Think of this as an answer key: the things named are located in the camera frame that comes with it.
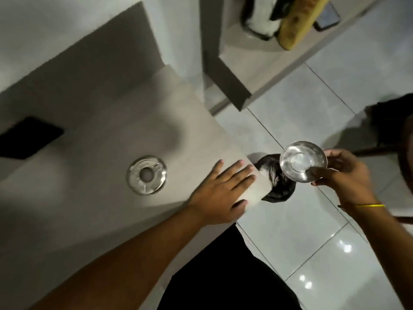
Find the person's left hand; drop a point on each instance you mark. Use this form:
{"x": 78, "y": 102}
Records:
{"x": 214, "y": 203}

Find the person's right hand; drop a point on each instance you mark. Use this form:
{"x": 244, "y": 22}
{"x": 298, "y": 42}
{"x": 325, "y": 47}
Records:
{"x": 350, "y": 180}

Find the person's right thumb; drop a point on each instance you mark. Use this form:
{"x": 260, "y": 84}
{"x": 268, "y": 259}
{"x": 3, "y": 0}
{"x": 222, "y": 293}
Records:
{"x": 321, "y": 173}

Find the person's left little finger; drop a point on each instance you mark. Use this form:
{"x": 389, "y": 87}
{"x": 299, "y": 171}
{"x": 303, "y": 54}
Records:
{"x": 216, "y": 171}

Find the person's left thumb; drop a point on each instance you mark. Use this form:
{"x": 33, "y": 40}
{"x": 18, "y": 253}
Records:
{"x": 242, "y": 204}

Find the person's left middle finger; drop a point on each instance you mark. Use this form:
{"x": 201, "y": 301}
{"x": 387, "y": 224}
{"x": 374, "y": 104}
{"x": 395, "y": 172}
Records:
{"x": 241, "y": 176}

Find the person's left forearm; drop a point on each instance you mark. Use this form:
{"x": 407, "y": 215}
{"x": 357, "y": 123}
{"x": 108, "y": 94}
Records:
{"x": 129, "y": 264}

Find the person's right forearm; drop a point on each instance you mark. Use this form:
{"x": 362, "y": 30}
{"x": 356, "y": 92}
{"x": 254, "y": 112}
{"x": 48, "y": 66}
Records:
{"x": 387, "y": 255}

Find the black plastic bag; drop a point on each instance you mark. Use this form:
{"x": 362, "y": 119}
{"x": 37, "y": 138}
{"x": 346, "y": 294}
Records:
{"x": 279, "y": 187}

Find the yellow wristband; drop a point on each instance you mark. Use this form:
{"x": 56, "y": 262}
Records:
{"x": 371, "y": 205}

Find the person's black clothing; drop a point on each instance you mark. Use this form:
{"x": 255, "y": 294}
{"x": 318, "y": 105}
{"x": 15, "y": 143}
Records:
{"x": 226, "y": 274}

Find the round clear glass ashtray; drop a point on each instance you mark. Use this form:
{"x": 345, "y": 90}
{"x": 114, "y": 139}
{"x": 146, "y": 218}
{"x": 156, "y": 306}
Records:
{"x": 135, "y": 177}

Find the dark wooden chair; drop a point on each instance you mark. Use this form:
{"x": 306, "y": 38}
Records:
{"x": 395, "y": 122}

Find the grey shelf unit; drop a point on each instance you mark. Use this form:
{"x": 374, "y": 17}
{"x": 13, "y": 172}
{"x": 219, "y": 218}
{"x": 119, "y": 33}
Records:
{"x": 232, "y": 67}

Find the yellow sponge block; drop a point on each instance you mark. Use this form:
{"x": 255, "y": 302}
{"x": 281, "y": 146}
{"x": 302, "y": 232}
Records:
{"x": 301, "y": 20}

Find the dark smartphone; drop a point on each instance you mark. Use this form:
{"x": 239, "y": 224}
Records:
{"x": 327, "y": 17}

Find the black and white cloth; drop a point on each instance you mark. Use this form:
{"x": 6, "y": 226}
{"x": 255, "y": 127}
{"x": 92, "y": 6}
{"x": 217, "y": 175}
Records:
{"x": 261, "y": 17}

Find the black smartphone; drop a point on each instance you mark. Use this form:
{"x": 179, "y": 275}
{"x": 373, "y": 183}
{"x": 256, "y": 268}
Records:
{"x": 29, "y": 137}

